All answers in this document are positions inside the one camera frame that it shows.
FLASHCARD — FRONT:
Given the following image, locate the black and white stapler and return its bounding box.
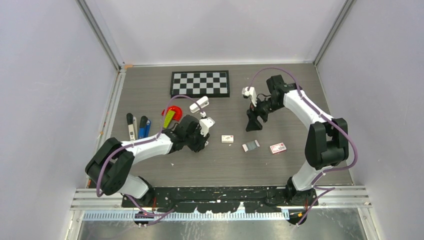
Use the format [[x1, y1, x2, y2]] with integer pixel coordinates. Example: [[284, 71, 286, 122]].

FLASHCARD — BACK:
[[126, 113, 138, 141]]

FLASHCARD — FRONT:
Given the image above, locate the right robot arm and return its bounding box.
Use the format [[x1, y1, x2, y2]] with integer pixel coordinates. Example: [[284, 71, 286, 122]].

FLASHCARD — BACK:
[[242, 75, 349, 205]]

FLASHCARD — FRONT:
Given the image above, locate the blue stapler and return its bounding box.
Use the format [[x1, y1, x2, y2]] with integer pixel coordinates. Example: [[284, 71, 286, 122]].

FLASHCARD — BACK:
[[138, 115, 151, 139]]

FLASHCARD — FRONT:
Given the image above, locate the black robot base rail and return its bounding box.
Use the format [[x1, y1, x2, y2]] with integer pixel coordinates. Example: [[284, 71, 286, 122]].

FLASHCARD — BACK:
[[122, 186, 317, 214]]

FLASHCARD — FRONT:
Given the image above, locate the green lego brick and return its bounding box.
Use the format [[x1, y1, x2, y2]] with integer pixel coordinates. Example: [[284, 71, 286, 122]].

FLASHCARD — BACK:
[[162, 110, 176, 129]]

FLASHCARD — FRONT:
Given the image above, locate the red white staple box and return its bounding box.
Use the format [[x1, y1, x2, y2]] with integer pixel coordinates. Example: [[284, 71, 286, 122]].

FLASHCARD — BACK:
[[269, 142, 287, 155]]

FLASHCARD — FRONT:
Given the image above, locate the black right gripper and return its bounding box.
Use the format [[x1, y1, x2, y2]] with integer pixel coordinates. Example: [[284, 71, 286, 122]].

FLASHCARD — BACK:
[[246, 95, 283, 132]]

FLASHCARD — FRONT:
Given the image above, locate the checkerboard calibration board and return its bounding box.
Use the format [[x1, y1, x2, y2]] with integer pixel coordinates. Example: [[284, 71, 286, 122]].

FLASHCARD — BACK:
[[169, 70, 231, 98]]

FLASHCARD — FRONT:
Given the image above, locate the red arch toy block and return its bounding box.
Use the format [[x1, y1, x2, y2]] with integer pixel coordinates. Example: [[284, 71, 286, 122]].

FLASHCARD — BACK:
[[161, 105, 183, 122]]

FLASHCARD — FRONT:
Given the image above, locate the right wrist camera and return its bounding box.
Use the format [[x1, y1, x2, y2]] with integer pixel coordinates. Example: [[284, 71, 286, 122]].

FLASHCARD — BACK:
[[241, 86, 258, 107]]

